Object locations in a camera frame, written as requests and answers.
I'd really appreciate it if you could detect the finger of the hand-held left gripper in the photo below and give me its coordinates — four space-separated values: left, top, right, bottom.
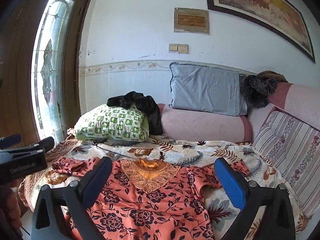
0 137 55 157
0 134 22 149

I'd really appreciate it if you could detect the person's left hand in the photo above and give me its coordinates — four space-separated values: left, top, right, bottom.
4 179 23 230

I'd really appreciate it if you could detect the black garment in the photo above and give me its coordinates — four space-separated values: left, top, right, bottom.
107 91 164 135

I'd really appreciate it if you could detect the olive brown cloth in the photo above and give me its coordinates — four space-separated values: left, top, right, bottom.
257 70 288 83

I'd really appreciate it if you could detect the brown wooden door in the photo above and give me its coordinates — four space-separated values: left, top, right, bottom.
0 0 99 160

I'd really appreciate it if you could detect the orange floral garment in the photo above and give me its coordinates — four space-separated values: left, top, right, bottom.
52 156 252 240

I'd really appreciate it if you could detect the leaf print blanket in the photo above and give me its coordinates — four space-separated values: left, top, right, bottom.
45 135 308 240

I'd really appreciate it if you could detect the framed painting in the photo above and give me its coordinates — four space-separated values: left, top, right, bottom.
203 0 316 63

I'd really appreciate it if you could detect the green checkered pillow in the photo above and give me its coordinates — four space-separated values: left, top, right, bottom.
67 104 150 142

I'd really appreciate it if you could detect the dark furry cushion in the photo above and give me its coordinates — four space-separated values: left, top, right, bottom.
240 74 278 109

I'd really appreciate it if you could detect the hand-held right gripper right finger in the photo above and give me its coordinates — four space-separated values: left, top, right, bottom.
214 157 297 240

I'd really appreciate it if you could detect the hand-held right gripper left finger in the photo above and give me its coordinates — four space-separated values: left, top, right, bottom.
30 156 113 240

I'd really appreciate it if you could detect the brown ruffled cloth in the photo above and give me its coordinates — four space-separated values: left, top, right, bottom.
18 137 84 208

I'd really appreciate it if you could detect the leaded glass door panel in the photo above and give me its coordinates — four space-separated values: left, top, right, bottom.
30 0 75 143

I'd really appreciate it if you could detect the grey pillow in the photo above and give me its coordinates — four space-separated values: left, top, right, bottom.
169 62 248 117

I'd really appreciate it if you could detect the wall plaque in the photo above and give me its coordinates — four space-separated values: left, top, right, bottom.
174 7 210 35

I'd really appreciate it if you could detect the striped floral cushion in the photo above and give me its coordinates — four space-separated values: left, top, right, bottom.
253 110 320 218

